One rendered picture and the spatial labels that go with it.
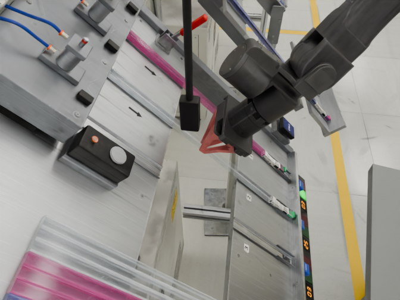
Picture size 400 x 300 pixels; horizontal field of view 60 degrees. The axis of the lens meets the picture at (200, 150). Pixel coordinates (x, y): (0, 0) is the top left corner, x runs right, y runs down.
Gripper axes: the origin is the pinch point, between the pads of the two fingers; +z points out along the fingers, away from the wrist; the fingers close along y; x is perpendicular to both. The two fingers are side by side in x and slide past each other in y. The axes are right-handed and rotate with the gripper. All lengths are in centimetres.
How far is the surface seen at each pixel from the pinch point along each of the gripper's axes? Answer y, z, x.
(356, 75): -155, 18, 125
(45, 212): 24.9, -1.4, -21.3
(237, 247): 15.1, 1.8, 11.8
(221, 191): -52, 69, 62
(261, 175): -5.0, 2.5, 18.3
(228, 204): -39, 59, 59
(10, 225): 27.8, -1.7, -24.0
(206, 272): -12, 71, 61
